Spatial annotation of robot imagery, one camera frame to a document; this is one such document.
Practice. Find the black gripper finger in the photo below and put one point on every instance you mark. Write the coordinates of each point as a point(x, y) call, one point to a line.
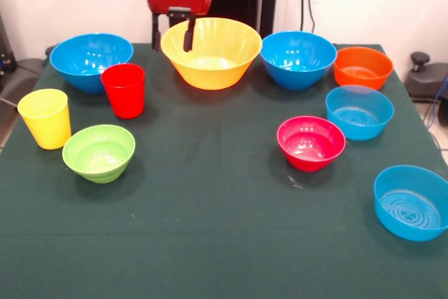
point(189, 34)
point(156, 33)

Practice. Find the large yellow bowl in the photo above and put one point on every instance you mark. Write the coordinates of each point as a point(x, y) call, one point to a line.
point(217, 71)

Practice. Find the red cup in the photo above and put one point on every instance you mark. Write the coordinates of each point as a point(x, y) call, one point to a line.
point(124, 99)

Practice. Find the large blue bowl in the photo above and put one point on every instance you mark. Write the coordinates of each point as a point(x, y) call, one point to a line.
point(297, 64)
point(84, 57)

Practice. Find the black stand base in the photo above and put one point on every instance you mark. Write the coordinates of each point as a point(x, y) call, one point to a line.
point(21, 78)
point(427, 78)

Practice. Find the yellow cup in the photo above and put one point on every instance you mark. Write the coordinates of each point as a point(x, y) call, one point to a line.
point(45, 124)

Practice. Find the green bowl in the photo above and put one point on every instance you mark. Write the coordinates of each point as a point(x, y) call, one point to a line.
point(94, 169)

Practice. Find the black equipment case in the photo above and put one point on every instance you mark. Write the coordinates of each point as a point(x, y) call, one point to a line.
point(5, 50)

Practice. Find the pink bowl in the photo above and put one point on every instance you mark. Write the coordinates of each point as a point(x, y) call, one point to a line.
point(308, 159)

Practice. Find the dark green tablecloth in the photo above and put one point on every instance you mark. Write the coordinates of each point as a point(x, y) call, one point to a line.
point(210, 208)

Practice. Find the orange bowl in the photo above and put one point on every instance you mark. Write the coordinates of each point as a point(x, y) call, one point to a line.
point(362, 75)

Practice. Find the small blue bowl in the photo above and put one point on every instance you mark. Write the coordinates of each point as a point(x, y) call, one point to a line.
point(360, 127)
point(392, 208)

